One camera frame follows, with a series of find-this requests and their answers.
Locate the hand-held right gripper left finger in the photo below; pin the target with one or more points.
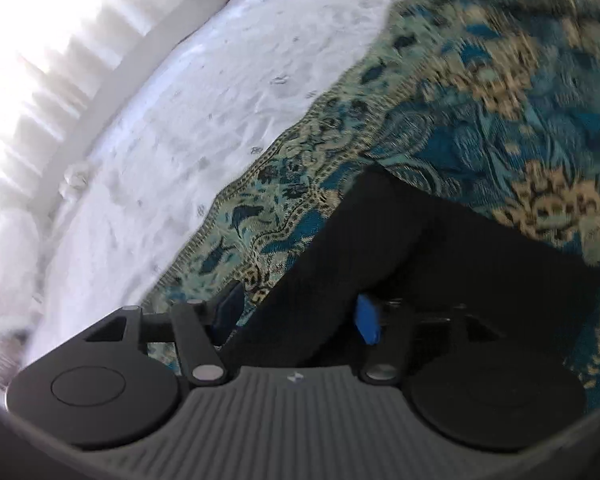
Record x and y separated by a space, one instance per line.
229 307

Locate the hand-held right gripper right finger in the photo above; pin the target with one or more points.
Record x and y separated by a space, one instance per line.
367 320

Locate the black pants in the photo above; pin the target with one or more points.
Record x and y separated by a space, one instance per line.
430 260

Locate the white bed sheet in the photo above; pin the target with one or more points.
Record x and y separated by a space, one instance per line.
205 110

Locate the teal patterned blanket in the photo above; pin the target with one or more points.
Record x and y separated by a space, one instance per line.
480 110

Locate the white sheer curtain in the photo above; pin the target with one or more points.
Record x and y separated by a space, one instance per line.
40 60

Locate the grey bed frame rail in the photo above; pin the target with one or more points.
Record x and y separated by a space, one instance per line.
130 70

